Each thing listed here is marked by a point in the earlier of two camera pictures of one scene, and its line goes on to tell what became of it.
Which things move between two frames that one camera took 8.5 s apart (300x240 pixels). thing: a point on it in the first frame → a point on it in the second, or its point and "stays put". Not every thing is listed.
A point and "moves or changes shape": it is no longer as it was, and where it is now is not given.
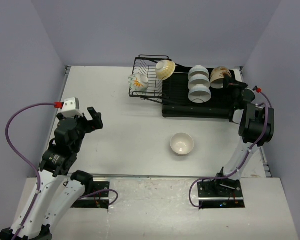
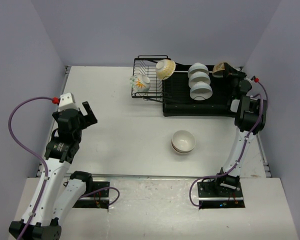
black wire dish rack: (146, 64) stays put
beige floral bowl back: (220, 69) moves or changes shape
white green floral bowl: (138, 82) stays put
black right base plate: (221, 193) stays put
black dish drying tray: (176, 101) stays put
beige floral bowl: (217, 78) → (183, 140)
